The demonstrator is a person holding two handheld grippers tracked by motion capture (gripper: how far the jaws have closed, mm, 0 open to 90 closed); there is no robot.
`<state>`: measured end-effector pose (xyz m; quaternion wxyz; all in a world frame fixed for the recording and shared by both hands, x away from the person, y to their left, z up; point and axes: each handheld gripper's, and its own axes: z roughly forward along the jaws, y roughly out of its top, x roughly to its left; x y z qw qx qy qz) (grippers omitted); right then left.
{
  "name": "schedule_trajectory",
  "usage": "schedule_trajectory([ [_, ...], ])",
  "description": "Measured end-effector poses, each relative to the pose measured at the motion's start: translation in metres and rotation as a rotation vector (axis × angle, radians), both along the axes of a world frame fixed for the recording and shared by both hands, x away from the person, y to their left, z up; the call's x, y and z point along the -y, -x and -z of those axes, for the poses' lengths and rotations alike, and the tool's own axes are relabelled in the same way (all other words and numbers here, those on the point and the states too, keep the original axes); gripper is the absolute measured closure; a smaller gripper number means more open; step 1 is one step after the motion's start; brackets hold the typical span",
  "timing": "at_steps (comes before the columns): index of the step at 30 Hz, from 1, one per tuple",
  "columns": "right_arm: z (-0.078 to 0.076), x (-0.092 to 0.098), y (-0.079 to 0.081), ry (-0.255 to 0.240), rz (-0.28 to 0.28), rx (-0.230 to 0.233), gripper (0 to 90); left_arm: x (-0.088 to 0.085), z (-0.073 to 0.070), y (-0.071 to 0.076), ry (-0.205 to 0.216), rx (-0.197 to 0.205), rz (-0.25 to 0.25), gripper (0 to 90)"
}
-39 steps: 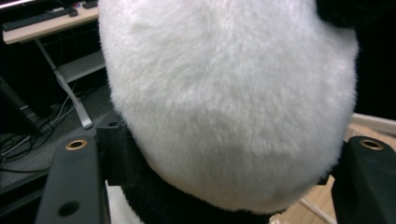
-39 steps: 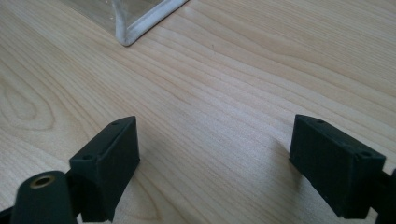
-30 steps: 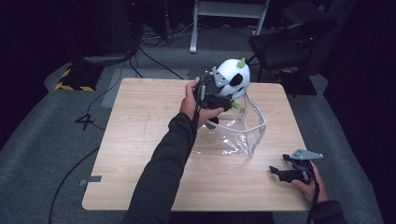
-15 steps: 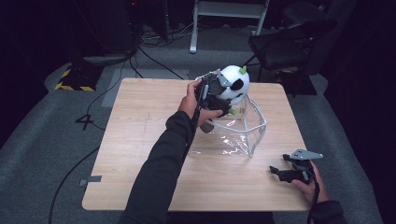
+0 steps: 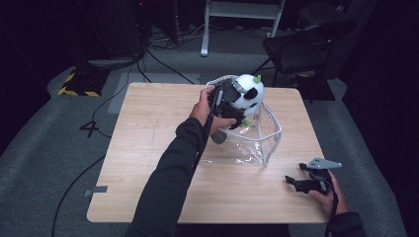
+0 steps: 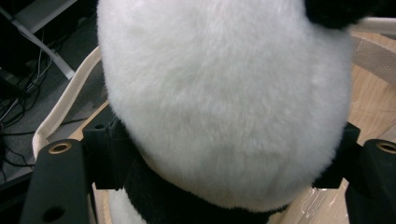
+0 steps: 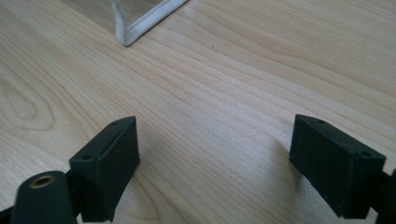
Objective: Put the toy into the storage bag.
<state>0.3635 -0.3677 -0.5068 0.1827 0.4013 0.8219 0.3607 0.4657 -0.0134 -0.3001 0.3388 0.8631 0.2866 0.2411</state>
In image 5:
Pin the black chair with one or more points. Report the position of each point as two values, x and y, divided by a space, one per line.
303 49

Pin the person's left hand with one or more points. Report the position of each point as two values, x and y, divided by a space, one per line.
201 110

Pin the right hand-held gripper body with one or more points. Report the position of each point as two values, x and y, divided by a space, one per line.
321 179

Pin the clear plastic storage bag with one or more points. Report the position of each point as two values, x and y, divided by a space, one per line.
260 144

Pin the grey tape strip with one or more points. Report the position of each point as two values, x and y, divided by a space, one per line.
97 190

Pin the panda plush toy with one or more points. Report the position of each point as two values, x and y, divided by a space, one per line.
252 89

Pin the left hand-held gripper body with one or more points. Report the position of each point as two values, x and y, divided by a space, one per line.
227 98

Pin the black yellow striped base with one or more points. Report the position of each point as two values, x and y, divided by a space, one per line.
316 87
82 82

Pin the white metal stand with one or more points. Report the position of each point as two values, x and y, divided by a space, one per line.
206 33

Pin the person's right hand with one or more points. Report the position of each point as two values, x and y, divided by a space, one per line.
334 200

